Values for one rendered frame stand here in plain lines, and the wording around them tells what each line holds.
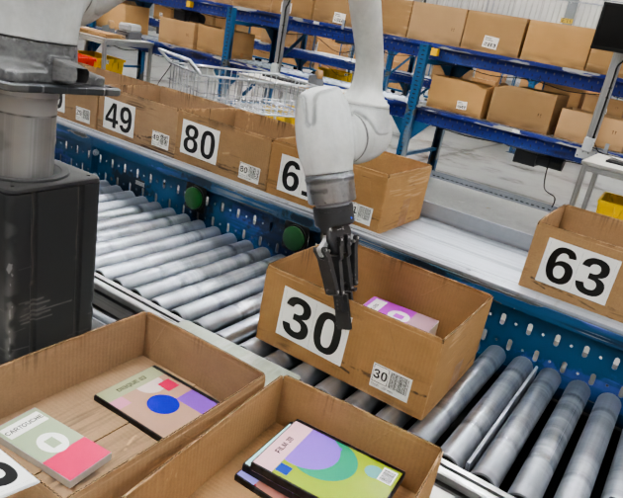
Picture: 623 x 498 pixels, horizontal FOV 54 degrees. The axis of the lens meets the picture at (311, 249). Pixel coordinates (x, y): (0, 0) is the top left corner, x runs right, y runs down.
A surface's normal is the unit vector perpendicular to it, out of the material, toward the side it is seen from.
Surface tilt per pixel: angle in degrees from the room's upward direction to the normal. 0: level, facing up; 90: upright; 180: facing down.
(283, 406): 90
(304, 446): 0
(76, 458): 0
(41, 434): 0
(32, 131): 89
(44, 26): 96
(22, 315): 90
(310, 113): 80
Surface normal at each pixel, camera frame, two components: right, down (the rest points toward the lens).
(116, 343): 0.82, 0.32
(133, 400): 0.17, -0.92
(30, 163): 0.65, 0.35
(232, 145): -0.55, 0.21
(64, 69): -0.36, 0.22
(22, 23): 0.30, 0.44
